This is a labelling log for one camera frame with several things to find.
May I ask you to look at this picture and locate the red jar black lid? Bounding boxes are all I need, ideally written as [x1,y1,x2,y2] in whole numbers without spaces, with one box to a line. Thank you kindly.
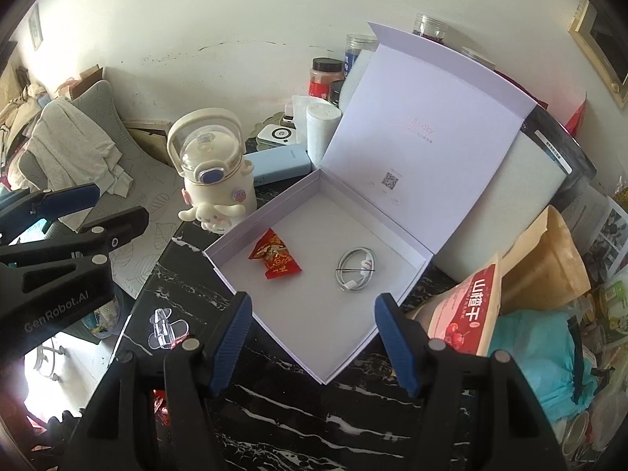
[308,57,345,100]

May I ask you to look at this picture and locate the gold picture frame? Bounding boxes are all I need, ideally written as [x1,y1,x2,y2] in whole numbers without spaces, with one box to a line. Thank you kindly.
[569,0,628,94]

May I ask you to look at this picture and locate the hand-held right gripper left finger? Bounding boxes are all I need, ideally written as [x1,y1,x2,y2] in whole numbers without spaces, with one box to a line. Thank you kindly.
[69,292,253,471]

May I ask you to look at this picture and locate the white block with dark sleeve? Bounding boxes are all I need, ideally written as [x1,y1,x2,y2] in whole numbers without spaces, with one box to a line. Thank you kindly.
[436,103,597,281]

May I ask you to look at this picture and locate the light blue power bank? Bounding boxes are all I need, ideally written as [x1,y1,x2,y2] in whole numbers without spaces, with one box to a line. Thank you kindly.
[244,146,315,188]

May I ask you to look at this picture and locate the teal plastic bag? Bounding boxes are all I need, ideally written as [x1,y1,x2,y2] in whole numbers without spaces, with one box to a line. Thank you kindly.
[488,310,597,425]

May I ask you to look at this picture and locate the cream cartoon water bottle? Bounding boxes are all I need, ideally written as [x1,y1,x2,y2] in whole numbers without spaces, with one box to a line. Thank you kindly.
[167,106,258,233]

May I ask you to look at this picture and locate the kraft paper bag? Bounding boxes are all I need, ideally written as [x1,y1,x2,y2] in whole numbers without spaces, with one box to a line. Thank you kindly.
[498,205,592,316]

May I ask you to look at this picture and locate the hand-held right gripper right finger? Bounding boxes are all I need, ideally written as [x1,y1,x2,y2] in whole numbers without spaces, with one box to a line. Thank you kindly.
[374,292,565,471]

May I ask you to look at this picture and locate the white tissue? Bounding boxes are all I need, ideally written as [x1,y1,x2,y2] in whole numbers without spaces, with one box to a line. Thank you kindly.
[290,94,329,121]

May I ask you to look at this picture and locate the clear plastic hook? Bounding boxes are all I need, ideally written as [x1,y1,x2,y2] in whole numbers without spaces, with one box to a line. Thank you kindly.
[148,307,191,351]

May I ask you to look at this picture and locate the coiled white cable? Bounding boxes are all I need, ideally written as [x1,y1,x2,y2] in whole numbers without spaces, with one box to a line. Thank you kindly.
[335,248,380,292]

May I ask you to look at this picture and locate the cardboard box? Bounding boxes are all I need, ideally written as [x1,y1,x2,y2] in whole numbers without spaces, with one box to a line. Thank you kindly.
[53,65,105,101]

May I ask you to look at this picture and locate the wooden frame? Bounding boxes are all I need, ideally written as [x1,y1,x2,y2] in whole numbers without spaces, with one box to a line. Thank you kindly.
[124,119,173,162]

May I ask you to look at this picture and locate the blue label clear jar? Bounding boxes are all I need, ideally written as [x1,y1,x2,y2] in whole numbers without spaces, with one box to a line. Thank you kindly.
[343,34,382,82]

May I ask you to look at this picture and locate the white gift box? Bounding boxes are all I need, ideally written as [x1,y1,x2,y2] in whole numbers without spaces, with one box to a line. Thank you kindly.
[203,22,539,386]

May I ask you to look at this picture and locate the printed magazine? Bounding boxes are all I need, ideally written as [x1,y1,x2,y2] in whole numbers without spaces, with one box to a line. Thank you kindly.
[562,187,628,285]

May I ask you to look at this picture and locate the white round charger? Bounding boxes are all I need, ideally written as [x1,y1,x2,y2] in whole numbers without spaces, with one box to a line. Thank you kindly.
[256,125,298,148]

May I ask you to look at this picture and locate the pale grey garment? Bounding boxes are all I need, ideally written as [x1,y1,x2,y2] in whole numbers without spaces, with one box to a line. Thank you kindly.
[17,97,134,196]

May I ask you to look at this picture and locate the white paper roll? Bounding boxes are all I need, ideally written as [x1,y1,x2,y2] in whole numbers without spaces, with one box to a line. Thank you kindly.
[305,103,343,168]

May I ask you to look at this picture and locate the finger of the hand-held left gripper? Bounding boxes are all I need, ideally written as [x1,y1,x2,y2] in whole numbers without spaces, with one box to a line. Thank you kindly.
[0,183,102,241]
[0,207,150,276]

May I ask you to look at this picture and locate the red label snack pouch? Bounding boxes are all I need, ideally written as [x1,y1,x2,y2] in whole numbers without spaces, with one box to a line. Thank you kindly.
[414,255,505,358]

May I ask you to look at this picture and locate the clear jar dark contents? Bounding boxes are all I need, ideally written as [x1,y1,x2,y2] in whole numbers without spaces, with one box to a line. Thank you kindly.
[412,13,448,41]

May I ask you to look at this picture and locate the large red snack packet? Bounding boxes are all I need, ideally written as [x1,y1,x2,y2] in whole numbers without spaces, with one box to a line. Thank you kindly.
[248,229,303,281]

